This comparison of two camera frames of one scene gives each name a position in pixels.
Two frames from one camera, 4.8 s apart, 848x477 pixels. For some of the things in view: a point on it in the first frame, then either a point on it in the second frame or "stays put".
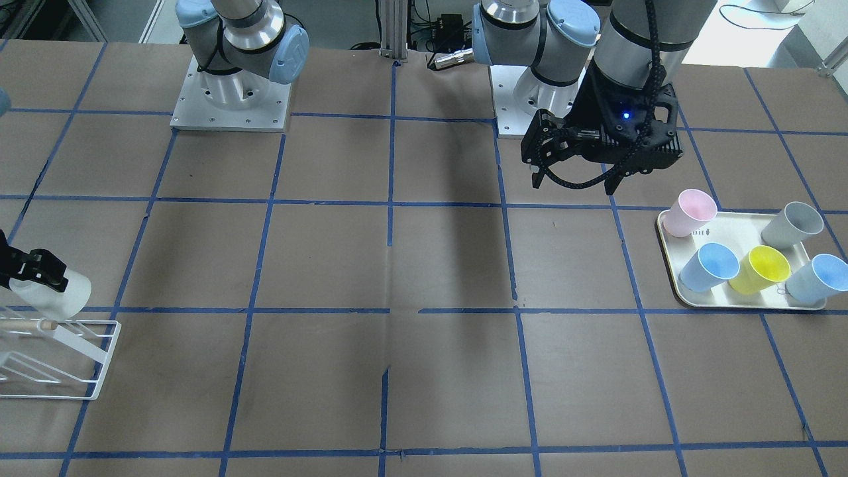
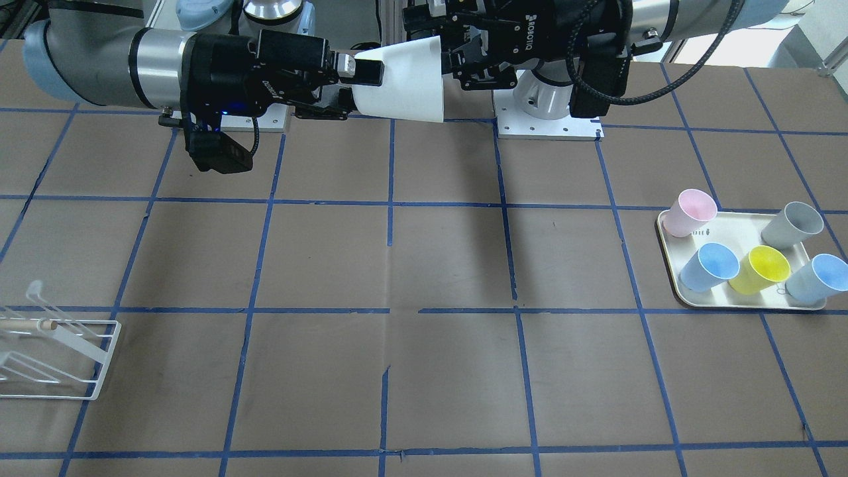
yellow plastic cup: [759, 269] stays put
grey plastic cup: [789, 226] stays put
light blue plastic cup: [816, 281] stays put
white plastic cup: [51, 302] to [412, 88]
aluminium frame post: [394, 29] stays put
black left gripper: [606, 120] to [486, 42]
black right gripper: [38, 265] to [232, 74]
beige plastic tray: [727, 264] stays put
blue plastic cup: [713, 264] stays put
